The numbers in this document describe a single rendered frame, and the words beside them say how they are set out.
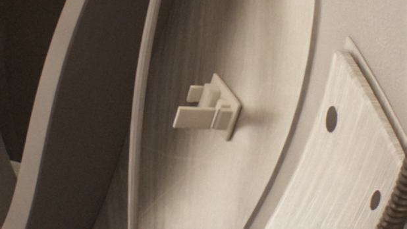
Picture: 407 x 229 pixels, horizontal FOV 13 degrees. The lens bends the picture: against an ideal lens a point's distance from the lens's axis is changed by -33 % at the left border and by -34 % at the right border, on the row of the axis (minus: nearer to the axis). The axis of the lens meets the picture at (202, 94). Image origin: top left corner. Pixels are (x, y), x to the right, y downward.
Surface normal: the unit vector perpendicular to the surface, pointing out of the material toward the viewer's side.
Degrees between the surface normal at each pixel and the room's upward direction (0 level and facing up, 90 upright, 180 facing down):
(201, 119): 115
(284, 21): 90
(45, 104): 90
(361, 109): 90
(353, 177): 90
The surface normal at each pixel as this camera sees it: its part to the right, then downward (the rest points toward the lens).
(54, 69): -0.87, -0.04
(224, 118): 0.40, 0.53
